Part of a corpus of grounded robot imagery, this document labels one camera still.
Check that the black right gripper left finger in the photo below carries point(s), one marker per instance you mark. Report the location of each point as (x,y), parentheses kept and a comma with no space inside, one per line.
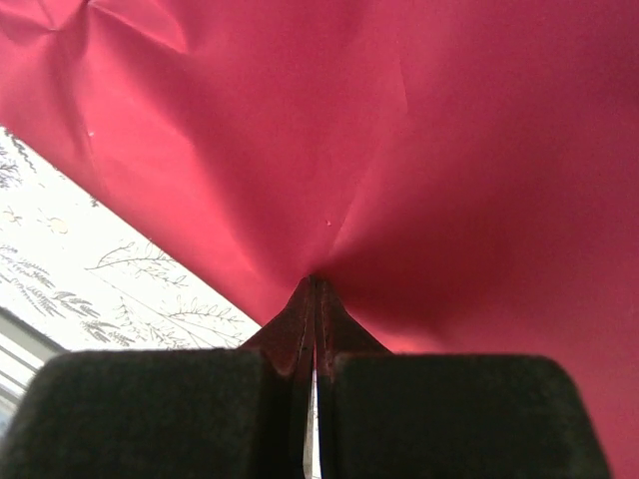
(150,414)

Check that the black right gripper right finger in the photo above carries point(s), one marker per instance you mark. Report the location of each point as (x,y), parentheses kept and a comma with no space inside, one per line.
(449,414)

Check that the red wrapping paper sheet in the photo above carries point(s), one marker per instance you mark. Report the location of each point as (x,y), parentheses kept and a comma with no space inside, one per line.
(349,125)

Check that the floral patterned table mat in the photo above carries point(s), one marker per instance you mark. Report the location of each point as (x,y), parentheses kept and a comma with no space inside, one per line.
(100,249)

